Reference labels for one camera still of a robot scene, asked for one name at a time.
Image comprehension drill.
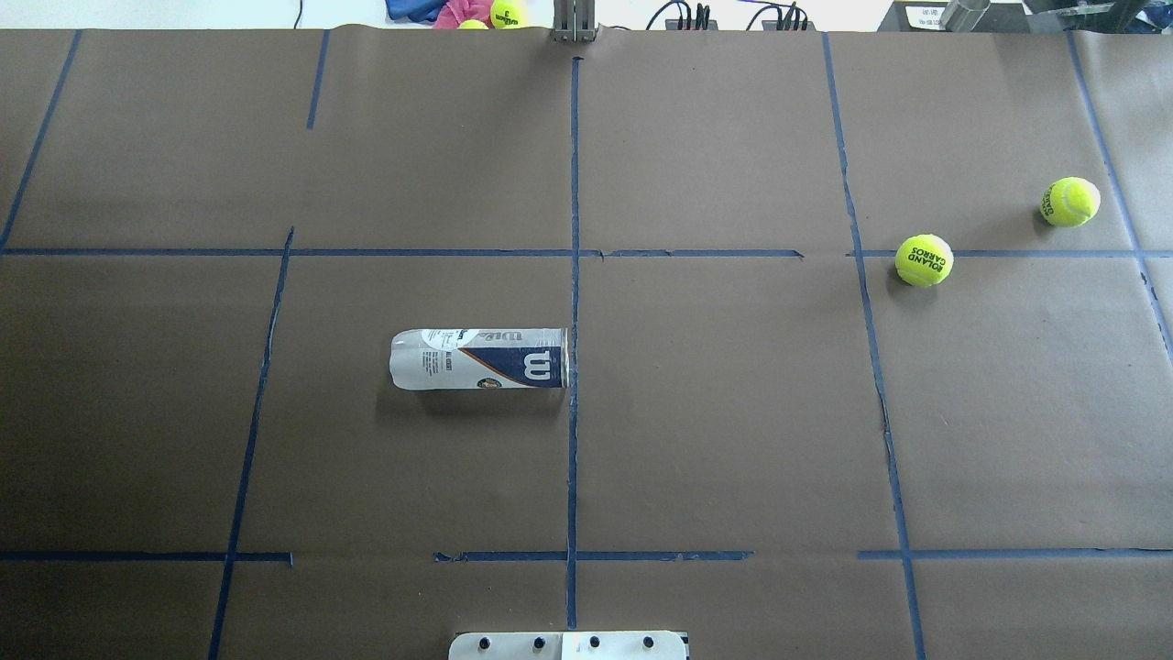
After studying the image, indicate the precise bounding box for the clear Wilson tennis ball can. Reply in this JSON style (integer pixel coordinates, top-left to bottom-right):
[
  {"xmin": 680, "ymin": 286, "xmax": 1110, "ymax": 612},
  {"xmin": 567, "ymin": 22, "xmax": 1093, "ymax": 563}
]
[{"xmin": 389, "ymin": 327, "xmax": 569, "ymax": 392}]

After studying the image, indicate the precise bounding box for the yellow Roland Garros tennis ball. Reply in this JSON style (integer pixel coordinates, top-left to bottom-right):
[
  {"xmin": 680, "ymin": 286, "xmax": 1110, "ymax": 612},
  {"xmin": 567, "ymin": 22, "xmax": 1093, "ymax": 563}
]
[{"xmin": 893, "ymin": 234, "xmax": 954, "ymax": 288}]

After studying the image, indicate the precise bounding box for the yellow Wilson tennis ball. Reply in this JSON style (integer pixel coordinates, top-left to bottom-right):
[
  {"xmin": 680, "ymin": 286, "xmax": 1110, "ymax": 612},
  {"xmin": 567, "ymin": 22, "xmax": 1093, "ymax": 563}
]
[{"xmin": 488, "ymin": 0, "xmax": 531, "ymax": 29}]

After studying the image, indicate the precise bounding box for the pink cloth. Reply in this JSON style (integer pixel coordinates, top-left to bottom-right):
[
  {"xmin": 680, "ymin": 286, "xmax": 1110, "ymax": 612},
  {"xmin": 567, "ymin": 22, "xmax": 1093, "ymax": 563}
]
[{"xmin": 433, "ymin": 0, "xmax": 493, "ymax": 29}]

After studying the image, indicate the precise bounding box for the blue cloth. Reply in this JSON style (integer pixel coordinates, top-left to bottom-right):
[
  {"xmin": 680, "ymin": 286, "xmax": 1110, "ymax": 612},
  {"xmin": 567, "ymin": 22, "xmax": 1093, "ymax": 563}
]
[{"xmin": 385, "ymin": 0, "xmax": 445, "ymax": 23}]

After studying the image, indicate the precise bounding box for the brown paper table cover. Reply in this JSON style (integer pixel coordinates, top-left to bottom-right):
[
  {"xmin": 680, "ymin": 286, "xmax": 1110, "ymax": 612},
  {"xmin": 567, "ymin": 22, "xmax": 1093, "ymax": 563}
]
[{"xmin": 1, "ymin": 26, "xmax": 1169, "ymax": 659}]

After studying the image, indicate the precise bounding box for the silver metal cup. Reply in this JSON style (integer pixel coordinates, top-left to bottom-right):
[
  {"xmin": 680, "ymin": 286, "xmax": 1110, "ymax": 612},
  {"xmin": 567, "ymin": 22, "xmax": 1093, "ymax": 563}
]
[{"xmin": 940, "ymin": 0, "xmax": 992, "ymax": 33}]

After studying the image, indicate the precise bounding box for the aluminium frame post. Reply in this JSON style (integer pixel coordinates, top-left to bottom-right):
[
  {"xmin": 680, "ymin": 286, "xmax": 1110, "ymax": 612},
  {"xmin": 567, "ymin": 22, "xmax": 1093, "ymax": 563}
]
[{"xmin": 552, "ymin": 0, "xmax": 598, "ymax": 43}]

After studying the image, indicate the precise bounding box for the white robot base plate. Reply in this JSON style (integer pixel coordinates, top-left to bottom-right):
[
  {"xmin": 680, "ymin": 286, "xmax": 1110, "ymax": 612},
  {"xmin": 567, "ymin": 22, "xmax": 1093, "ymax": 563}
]
[{"xmin": 448, "ymin": 630, "xmax": 691, "ymax": 659}]

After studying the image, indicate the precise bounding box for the black cable plug cluster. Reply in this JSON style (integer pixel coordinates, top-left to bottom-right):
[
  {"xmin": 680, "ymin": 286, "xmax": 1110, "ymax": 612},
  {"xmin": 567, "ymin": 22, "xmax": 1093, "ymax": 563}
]
[
  {"xmin": 744, "ymin": 1, "xmax": 816, "ymax": 32},
  {"xmin": 644, "ymin": 1, "xmax": 719, "ymax": 32}
]

